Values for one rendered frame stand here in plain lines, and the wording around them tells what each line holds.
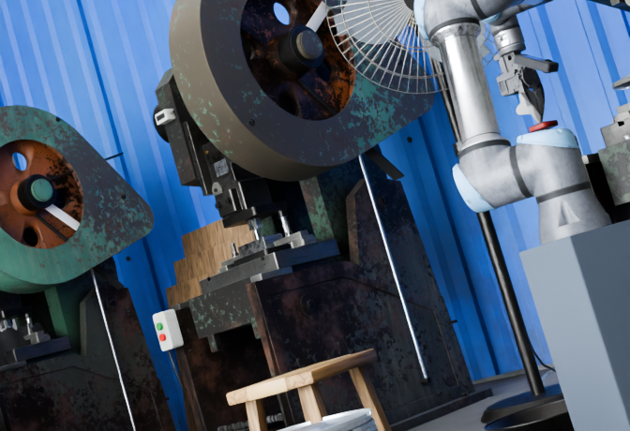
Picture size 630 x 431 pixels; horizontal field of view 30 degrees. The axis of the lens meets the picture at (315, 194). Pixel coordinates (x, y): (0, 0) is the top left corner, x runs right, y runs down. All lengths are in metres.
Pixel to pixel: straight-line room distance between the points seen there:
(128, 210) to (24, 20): 2.09
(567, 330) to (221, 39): 1.76
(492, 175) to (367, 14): 1.31
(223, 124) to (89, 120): 3.17
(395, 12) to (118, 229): 2.25
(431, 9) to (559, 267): 0.65
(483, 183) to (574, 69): 2.18
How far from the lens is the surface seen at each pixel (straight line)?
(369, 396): 2.92
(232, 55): 3.80
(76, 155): 5.49
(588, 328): 2.42
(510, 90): 3.12
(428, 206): 5.11
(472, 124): 2.55
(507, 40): 3.12
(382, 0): 3.72
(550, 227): 2.46
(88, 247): 5.38
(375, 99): 4.17
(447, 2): 2.64
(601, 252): 2.43
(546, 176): 2.47
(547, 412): 3.10
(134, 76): 6.49
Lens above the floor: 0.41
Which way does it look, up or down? 6 degrees up
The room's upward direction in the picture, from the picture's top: 16 degrees counter-clockwise
